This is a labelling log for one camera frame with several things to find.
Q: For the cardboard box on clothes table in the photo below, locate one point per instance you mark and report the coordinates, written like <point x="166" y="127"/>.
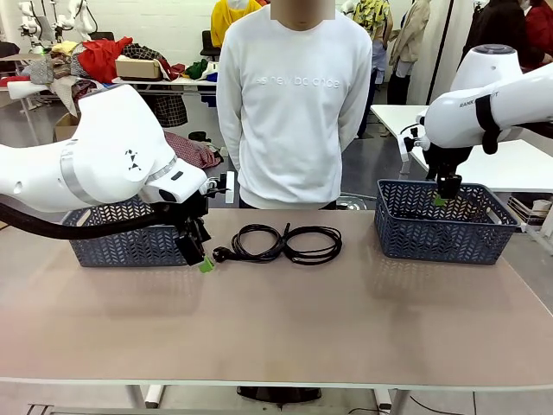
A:
<point x="136" y="68"/>

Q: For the yellow floral shirt mannequin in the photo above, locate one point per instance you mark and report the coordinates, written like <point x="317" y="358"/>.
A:
<point x="371" y="17"/>

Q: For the yellow garment on mannequin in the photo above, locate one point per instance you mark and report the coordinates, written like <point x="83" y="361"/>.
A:
<point x="224" y="19"/>

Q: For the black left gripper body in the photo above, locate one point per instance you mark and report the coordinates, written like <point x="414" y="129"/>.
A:
<point x="190" y="212"/>

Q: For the person in red jacket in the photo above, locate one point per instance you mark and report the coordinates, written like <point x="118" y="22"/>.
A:
<point x="540" y="30"/>

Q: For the white background table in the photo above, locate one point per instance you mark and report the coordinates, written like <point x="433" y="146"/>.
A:
<point x="518" y="168"/>

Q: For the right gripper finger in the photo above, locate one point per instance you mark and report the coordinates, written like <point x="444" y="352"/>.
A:
<point x="440" y="194"/>
<point x="455" y="186"/>

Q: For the cardboard box on floor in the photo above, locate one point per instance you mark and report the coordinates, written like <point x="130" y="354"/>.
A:
<point x="65" y="127"/>

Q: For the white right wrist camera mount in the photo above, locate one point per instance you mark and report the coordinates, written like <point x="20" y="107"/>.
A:
<point x="408" y="142"/>

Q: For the black office chair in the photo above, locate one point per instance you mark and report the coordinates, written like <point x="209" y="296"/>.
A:
<point x="209" y="43"/>

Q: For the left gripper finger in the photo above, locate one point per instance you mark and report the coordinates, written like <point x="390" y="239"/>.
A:
<point x="190" y="250"/>
<point x="206" y="263"/>

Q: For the blue-grey plastic lattice basket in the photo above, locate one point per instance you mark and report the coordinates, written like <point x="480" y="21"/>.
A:
<point x="440" y="242"/>
<point x="125" y="250"/>

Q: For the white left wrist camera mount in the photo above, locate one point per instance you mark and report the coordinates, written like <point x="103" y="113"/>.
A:
<point x="230" y="188"/>

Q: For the person in white sweatshirt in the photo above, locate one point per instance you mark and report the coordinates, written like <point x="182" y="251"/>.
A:
<point x="294" y="108"/>

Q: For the green cloth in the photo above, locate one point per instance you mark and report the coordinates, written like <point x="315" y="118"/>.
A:
<point x="196" y="68"/>

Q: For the white clothes table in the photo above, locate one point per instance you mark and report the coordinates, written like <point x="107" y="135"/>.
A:
<point x="181" y="82"/>

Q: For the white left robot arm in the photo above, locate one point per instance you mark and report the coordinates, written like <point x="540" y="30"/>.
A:
<point x="99" y="151"/>

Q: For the red cloth pile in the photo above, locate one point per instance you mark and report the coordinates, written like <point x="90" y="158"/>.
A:
<point x="101" y="58"/>

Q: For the thin black stand pole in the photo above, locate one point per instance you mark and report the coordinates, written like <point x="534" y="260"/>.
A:
<point x="440" y="52"/>

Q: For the dark red checked cloth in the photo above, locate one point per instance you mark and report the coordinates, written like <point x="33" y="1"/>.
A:
<point x="194" y="151"/>

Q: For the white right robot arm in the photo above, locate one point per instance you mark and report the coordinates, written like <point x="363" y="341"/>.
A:
<point x="492" y="104"/>

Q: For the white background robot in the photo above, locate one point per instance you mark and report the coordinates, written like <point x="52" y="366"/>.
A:
<point x="30" y="21"/>
<point x="78" y="15"/>

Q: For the beige coat on mannequin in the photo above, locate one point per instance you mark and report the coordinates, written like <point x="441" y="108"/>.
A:
<point x="410" y="34"/>

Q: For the person in black jacket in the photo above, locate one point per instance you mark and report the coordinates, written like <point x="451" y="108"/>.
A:
<point x="497" y="23"/>

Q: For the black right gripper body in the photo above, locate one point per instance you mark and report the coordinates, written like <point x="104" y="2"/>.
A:
<point x="447" y="160"/>

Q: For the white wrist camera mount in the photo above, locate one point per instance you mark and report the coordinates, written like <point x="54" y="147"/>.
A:
<point x="408" y="142"/>
<point x="230" y="188"/>

